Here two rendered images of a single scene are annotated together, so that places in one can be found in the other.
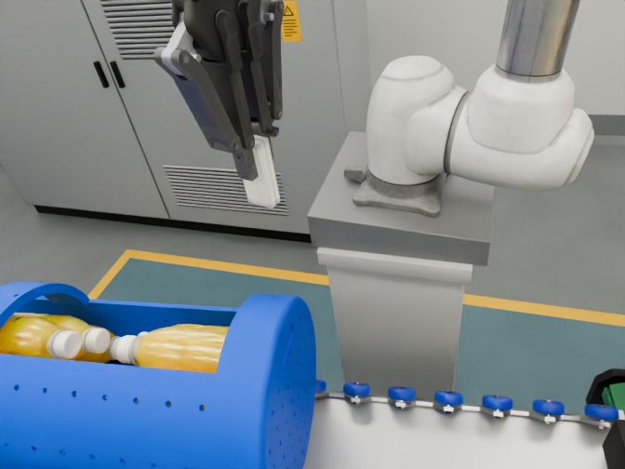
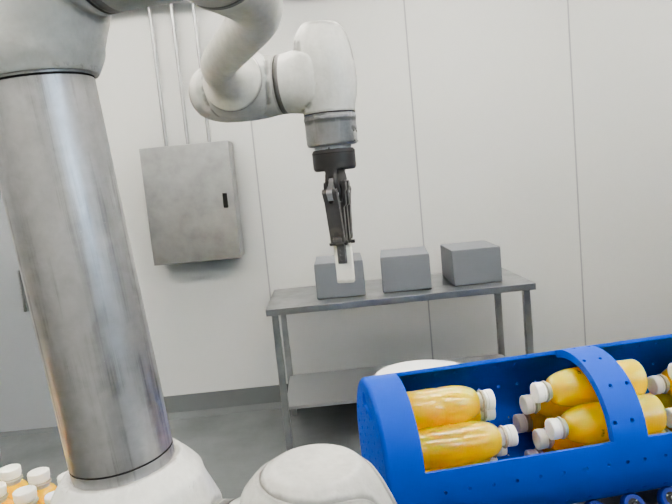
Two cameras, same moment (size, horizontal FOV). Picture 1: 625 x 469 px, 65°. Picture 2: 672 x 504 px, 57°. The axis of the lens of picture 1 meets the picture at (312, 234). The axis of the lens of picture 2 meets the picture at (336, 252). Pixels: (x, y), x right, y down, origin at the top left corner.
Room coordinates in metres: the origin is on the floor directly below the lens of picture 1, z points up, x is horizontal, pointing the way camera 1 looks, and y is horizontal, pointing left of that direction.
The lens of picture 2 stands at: (1.38, -0.43, 1.60)
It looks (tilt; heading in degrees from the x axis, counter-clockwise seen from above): 7 degrees down; 155
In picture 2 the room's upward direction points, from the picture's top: 6 degrees counter-clockwise
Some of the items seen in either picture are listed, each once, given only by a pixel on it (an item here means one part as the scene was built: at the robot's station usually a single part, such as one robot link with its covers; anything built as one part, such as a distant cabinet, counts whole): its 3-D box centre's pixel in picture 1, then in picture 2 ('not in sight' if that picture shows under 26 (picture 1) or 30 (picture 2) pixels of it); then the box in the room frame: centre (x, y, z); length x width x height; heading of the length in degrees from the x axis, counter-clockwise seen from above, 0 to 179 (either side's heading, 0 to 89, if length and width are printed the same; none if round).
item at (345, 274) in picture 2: (259, 169); (344, 263); (0.39, 0.04, 1.46); 0.03 x 0.01 x 0.07; 51
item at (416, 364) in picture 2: not in sight; (422, 375); (-0.09, 0.48, 1.03); 0.28 x 0.28 x 0.01
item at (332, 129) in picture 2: not in sight; (331, 132); (0.39, 0.04, 1.69); 0.09 x 0.09 x 0.06
